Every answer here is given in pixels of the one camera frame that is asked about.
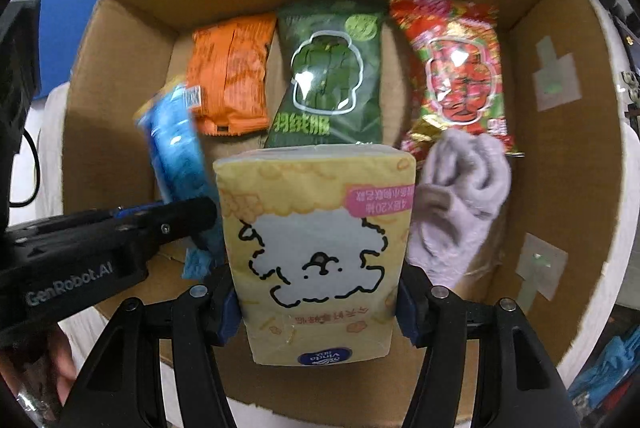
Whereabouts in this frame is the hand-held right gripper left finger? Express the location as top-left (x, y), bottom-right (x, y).
top-left (60, 280), bottom-right (247, 428)

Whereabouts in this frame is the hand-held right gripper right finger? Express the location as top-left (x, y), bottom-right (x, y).
top-left (395, 265), bottom-right (572, 428)

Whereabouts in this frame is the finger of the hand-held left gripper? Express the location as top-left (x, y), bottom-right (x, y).
top-left (116, 196), bottom-right (221, 256)
top-left (110, 203), bottom-right (164, 221)

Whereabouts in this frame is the blue snack packet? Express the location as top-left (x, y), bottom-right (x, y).
top-left (134, 80), bottom-right (226, 281)

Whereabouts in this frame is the grey sock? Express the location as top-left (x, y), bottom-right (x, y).
top-left (407, 128), bottom-right (512, 291)

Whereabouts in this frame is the yellow tissue pack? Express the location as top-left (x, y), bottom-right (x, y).
top-left (212, 143), bottom-right (418, 367)

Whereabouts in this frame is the orange snack packet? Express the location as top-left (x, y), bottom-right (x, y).
top-left (186, 12), bottom-right (278, 137)

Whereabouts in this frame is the green snack packet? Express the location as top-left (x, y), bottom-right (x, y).
top-left (263, 0), bottom-right (387, 151)

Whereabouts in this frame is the cardboard box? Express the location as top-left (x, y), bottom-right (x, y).
top-left (60, 0), bottom-right (640, 428)

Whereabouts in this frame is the red snack packet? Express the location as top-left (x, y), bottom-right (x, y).
top-left (388, 0), bottom-right (525, 159)

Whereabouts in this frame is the person's left hand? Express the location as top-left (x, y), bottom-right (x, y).
top-left (0, 327), bottom-right (77, 415)

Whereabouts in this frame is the blue foam mat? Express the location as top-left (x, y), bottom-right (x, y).
top-left (36, 0), bottom-right (111, 101)

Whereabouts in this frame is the blue bag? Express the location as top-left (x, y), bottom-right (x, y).
top-left (569, 334), bottom-right (640, 410)

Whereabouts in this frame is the black cable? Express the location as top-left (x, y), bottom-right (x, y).
top-left (9, 127), bottom-right (42, 209)

